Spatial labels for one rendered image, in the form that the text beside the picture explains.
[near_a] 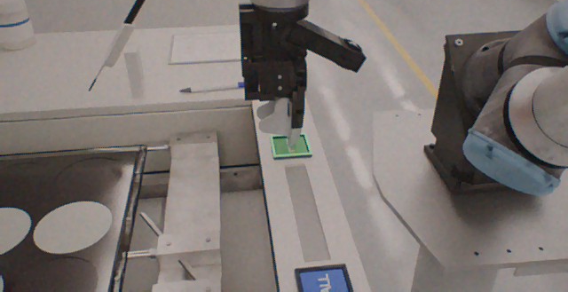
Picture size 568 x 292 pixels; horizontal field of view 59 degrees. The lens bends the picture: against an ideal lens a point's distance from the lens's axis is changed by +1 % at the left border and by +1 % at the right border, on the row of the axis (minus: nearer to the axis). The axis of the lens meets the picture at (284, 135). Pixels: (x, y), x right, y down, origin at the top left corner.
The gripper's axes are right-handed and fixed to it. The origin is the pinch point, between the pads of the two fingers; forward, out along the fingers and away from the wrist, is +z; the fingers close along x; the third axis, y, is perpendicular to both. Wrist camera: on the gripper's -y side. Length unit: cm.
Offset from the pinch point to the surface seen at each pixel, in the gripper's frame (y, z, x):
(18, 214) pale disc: 39.5, 7.7, 2.7
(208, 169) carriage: 13.4, 9.7, -7.1
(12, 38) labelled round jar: 51, -1, -41
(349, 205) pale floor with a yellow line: -37, 98, -92
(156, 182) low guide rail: 22.2, 12.7, -8.5
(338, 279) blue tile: -0.9, 1.3, 25.1
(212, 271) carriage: 12.8, 9.7, 14.7
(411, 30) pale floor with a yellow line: -128, 98, -277
